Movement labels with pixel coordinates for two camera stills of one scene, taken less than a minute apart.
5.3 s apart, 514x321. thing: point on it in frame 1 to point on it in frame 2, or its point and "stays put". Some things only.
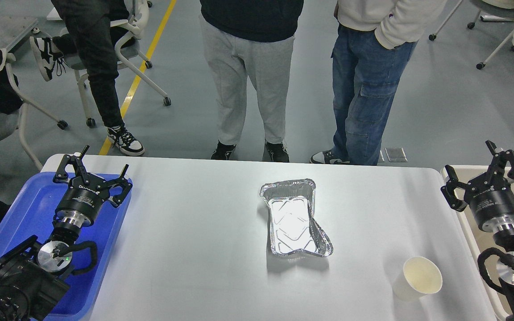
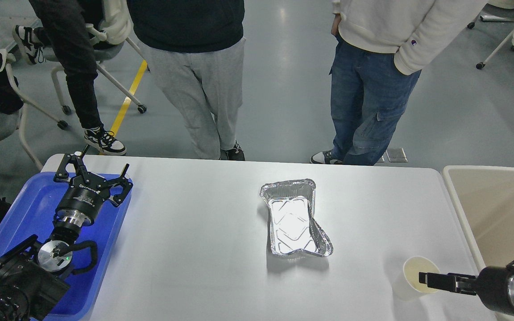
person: [259, 34] to [196, 51]
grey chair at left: [5, 126] stays put
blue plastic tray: [30, 211] stays put
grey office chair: [126, 48] to [102, 51]
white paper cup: [420, 276] stays put
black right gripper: [493, 203] to [504, 288]
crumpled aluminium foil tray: [292, 227] stays put
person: [92, 27] to [64, 27]
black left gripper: [84, 200] stays put
